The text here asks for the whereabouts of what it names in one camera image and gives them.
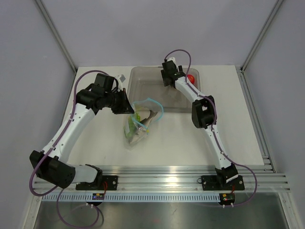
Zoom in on red toy tomato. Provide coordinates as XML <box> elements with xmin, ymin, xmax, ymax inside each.
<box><xmin>187</xmin><ymin>74</ymin><xmax>195</xmax><ymax>84</ymax></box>

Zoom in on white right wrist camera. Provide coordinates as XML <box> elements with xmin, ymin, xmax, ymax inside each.
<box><xmin>166</xmin><ymin>57</ymin><xmax>176</xmax><ymax>64</ymax></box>

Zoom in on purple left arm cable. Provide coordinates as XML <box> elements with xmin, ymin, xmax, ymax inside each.
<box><xmin>29</xmin><ymin>70</ymin><xmax>108</xmax><ymax>226</ymax></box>

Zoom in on clear zip top bag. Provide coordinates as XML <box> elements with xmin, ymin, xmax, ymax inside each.
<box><xmin>123</xmin><ymin>98</ymin><xmax>164</xmax><ymax>148</ymax></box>

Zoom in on right small circuit board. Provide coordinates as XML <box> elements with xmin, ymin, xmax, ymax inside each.
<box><xmin>221</xmin><ymin>193</ymin><xmax>235</xmax><ymax>204</ymax></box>

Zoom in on aluminium frame post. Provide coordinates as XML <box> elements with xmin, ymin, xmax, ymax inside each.
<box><xmin>33</xmin><ymin>0</ymin><xmax>78</xmax><ymax>75</ymax></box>
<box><xmin>240</xmin><ymin>0</ymin><xmax>285</xmax><ymax>73</ymax></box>

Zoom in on grey toy fish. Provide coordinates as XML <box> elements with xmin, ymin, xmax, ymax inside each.
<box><xmin>128</xmin><ymin>110</ymin><xmax>158</xmax><ymax>145</ymax></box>

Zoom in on right aluminium frame post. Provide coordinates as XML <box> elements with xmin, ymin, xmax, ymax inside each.
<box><xmin>240</xmin><ymin>0</ymin><xmax>285</xmax><ymax>73</ymax></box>

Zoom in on aluminium mounting rail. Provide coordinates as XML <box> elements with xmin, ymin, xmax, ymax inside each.
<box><xmin>32</xmin><ymin>166</ymin><xmax>290</xmax><ymax>193</ymax></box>

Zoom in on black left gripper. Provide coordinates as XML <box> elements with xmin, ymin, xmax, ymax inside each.
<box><xmin>104</xmin><ymin>88</ymin><xmax>134</xmax><ymax>115</ymax></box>

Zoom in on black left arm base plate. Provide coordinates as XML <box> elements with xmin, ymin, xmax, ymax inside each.
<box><xmin>76</xmin><ymin>175</ymin><xmax>119</xmax><ymax>191</ymax></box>

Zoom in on left aluminium frame post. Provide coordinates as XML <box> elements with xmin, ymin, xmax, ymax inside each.
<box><xmin>33</xmin><ymin>0</ymin><xmax>78</xmax><ymax>75</ymax></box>

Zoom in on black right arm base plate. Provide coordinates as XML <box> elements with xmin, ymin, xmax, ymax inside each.
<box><xmin>197</xmin><ymin>175</ymin><xmax>245</xmax><ymax>191</ymax></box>

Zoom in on left small circuit board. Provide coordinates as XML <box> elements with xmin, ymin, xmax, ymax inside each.
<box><xmin>92</xmin><ymin>193</ymin><xmax>105</xmax><ymax>200</ymax></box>

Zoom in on clear grey plastic tray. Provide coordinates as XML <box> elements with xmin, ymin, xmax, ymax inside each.
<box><xmin>127</xmin><ymin>66</ymin><xmax>192</xmax><ymax>113</ymax></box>

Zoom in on green toy grapes bunch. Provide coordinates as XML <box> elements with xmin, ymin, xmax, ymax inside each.
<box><xmin>123</xmin><ymin>112</ymin><xmax>140</xmax><ymax>139</ymax></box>

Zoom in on white slotted cable duct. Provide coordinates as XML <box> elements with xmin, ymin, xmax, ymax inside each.
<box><xmin>42</xmin><ymin>192</ymin><xmax>220</xmax><ymax>203</ymax></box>

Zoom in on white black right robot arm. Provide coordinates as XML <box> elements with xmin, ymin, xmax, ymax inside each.
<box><xmin>161</xmin><ymin>57</ymin><xmax>238</xmax><ymax>189</ymax></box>

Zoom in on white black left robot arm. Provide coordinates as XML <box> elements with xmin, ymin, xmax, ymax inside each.
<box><xmin>29</xmin><ymin>70</ymin><xmax>134</xmax><ymax>193</ymax></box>

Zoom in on small circuit board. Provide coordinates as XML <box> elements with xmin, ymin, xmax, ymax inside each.
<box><xmin>92</xmin><ymin>193</ymin><xmax>105</xmax><ymax>200</ymax></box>
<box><xmin>221</xmin><ymin>193</ymin><xmax>235</xmax><ymax>204</ymax></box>

